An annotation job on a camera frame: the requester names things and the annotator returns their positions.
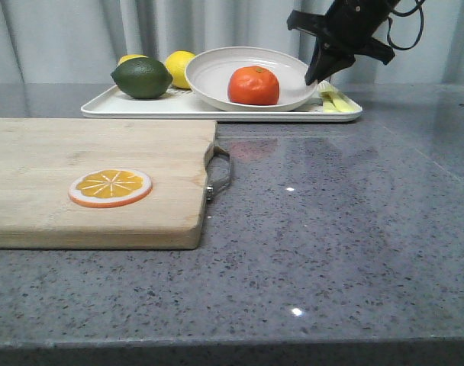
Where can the orange mandarin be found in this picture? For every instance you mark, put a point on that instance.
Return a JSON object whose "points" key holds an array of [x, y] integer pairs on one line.
{"points": [[253, 85]]}

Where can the yellow plastic utensil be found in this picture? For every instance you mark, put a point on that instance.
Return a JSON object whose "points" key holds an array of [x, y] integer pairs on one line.
{"points": [[328, 104]]}

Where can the green lime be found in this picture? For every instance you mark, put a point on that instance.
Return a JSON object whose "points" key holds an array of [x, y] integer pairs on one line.
{"points": [[142, 78]]}

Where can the white bear print tray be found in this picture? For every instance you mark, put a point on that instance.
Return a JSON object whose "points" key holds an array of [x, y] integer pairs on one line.
{"points": [[177, 104]]}

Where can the beige round plate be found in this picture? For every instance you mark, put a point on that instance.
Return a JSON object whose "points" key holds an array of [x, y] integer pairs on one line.
{"points": [[208, 75]]}

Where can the yellow plastic fork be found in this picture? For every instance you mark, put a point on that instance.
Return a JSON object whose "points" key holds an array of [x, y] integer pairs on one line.
{"points": [[341, 104]]}

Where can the yellow lemon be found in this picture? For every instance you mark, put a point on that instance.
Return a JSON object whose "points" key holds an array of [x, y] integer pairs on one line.
{"points": [[128, 57], [176, 64]]}

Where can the orange slice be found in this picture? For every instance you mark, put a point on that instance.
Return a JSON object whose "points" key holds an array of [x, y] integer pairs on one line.
{"points": [[109, 188]]}

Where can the metal board handle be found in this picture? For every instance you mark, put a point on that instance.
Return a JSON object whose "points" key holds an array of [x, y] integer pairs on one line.
{"points": [[219, 169]]}

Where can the wooden cutting board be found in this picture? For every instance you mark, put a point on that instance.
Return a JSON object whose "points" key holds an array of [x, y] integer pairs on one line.
{"points": [[41, 158]]}

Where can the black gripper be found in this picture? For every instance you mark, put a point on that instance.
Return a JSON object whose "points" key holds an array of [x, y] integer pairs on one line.
{"points": [[344, 31]]}

